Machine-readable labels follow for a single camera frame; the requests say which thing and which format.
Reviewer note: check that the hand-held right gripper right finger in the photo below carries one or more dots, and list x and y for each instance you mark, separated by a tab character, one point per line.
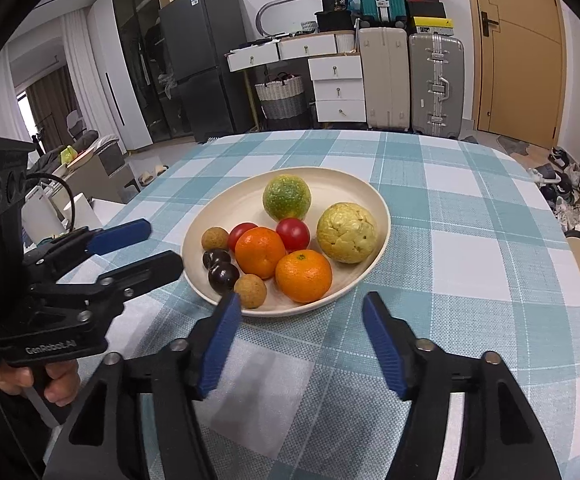
382	345

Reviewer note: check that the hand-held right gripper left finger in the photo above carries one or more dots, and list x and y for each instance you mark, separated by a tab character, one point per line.
220	345

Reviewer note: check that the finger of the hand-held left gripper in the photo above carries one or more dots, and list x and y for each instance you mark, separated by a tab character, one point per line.
155	267
120	235

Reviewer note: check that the dark plum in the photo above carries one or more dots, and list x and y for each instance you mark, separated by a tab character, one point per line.
215	258
223	276

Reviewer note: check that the brown longan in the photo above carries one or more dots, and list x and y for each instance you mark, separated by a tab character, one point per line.
250	291
215	238

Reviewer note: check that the large red tomato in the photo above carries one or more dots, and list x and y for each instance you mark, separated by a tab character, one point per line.
240	232

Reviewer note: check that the cream round plate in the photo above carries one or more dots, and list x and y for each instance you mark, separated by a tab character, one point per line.
230	205

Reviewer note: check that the orange tangerine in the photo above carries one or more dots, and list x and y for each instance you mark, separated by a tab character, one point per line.
260	252
303	275

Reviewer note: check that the yellow green guava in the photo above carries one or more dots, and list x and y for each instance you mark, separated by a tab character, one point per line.
347	232

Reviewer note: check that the small red tomato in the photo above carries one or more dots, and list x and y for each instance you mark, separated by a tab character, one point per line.
292	234

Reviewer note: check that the person's left hand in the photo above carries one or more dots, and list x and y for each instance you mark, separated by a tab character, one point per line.
62	382

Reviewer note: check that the beige slipper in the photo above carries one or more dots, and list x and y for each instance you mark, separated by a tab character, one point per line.
161	170
145	178

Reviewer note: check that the beige low table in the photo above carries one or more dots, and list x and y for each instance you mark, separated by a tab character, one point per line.
95	175

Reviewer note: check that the teal checked tablecloth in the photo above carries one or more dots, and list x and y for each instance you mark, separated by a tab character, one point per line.
470	260

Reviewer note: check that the green yellow citrus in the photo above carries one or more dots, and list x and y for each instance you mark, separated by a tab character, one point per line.
286	197

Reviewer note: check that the white wardrobe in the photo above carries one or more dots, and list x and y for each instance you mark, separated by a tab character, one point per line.
115	85

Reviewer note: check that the brown curtain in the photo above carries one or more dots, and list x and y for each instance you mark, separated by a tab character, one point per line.
50	100

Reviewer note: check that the white curtain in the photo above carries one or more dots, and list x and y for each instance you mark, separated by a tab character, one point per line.
80	70

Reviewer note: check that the glass door cabinet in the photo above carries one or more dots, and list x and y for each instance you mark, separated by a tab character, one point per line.
135	60

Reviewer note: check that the dark grey fridge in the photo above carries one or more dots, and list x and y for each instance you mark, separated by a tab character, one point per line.
205	60

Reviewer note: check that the woven laundry basket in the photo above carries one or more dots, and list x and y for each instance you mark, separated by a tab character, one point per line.
280	97

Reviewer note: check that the pile of loose shoes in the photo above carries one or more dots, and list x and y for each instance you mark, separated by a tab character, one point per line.
570	190

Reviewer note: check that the white drawer cabinet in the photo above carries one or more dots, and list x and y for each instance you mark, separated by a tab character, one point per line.
337	90

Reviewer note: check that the grey oval hoop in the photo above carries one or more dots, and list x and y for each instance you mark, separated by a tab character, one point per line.
260	15

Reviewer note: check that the cream suitcase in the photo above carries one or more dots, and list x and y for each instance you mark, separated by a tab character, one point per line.
385	80

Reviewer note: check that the silver suitcase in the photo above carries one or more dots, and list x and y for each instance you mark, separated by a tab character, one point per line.
435	85

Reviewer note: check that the black bag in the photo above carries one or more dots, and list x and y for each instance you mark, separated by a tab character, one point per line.
335	21

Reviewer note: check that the wooden door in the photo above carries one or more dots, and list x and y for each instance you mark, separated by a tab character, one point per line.
520	60

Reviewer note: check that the black bucket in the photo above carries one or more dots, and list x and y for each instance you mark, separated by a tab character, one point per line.
335	0

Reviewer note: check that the yellow black box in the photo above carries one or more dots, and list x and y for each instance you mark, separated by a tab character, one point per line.
432	25

